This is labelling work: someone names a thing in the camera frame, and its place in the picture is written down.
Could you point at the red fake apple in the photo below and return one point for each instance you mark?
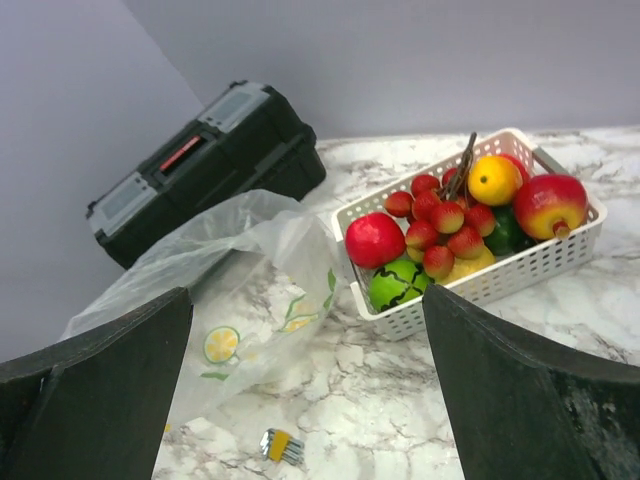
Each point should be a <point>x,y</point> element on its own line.
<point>525,176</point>

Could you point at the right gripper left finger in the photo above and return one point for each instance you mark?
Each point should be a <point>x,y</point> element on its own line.
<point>95,406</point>

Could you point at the red fake peach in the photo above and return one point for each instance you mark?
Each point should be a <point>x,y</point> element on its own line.
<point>374,240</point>

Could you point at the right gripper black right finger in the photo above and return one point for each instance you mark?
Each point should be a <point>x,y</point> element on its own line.
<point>522,406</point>

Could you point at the black plastic toolbox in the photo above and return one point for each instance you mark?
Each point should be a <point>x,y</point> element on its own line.
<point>248,138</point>

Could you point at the clear plastic bag of fruits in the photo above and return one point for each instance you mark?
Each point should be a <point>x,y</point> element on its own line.
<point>261,271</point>

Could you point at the green fake watermelon ball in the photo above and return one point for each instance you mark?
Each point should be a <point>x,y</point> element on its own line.
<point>396,283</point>

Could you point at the yellow fake lemon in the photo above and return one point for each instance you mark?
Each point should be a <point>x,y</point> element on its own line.
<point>494,181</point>

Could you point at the dark green fake pepper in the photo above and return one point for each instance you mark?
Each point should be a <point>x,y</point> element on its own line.
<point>507,237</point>

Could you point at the red lychee fruit bunch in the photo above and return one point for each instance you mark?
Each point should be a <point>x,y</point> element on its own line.
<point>443,221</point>

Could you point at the red fake pomegranate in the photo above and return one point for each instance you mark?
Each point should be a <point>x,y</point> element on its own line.
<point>550,206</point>

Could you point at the yellow hex key set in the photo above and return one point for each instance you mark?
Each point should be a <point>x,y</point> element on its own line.
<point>277,445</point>

